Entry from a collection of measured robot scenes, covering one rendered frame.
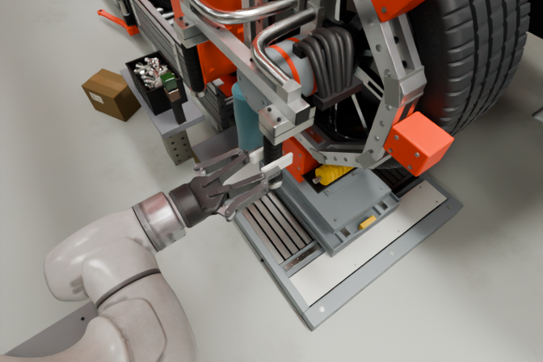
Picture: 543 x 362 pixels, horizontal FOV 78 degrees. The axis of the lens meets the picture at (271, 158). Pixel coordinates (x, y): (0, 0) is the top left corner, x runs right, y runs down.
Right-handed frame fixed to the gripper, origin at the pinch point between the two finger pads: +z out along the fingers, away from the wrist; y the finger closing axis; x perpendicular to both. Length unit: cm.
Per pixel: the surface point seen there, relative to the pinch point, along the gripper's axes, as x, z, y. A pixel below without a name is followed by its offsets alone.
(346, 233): -65, 31, 5
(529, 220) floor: -83, 109, 43
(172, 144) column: -67, -4, -74
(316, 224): -68, 25, -5
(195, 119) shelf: -38, 4, -54
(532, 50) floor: -83, 227, -25
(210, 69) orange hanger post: -25, 15, -60
